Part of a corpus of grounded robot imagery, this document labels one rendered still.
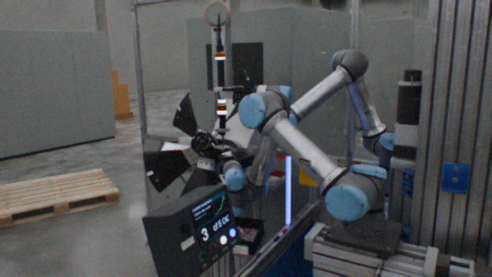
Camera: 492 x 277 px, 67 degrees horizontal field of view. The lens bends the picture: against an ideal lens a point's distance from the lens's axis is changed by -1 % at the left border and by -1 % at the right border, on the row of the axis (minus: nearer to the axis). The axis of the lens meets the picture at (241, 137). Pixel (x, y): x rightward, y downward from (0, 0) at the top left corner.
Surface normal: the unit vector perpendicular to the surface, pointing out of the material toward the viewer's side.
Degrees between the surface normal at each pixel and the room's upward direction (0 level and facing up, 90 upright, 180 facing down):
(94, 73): 90
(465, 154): 90
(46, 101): 90
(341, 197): 94
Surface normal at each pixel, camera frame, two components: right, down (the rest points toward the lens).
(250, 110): -0.70, 0.10
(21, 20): 0.73, 0.14
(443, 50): -0.51, 0.21
